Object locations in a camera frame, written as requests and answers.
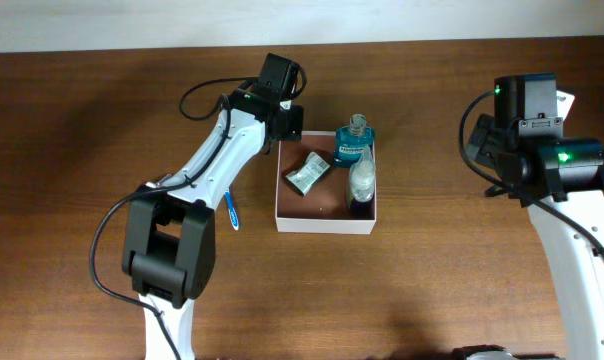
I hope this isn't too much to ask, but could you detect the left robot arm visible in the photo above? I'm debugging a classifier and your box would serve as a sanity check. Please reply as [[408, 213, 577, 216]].
[[122, 54, 306, 359]]

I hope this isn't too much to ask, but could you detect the clear spray bottle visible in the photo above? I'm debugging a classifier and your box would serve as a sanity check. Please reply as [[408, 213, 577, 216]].
[[346, 145, 376, 218]]

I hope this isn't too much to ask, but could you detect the green white soap box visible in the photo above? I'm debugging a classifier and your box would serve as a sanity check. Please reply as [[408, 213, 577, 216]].
[[285, 152, 330, 196]]

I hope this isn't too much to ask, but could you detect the white cardboard box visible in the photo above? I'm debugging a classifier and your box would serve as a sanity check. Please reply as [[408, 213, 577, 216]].
[[275, 131, 377, 235]]

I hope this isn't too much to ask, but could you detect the blue mouthwash bottle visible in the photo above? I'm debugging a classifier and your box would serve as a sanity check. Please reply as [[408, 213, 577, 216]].
[[333, 114, 376, 168]]

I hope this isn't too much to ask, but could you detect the blue white toothbrush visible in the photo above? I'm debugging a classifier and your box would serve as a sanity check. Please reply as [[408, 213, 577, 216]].
[[225, 189, 240, 231]]

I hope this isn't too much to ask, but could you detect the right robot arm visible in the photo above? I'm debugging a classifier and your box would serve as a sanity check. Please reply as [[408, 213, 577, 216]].
[[458, 73, 604, 359]]

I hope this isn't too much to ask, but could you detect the blue disposable razor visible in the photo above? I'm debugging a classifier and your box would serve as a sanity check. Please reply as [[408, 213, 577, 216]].
[[155, 174, 173, 188]]

